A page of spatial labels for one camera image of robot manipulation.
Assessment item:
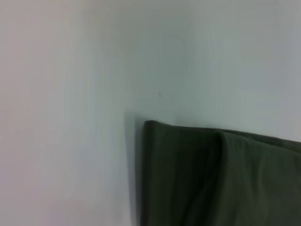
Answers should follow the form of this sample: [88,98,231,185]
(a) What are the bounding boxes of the dark green t-shirt pink print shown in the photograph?
[140,120,301,226]

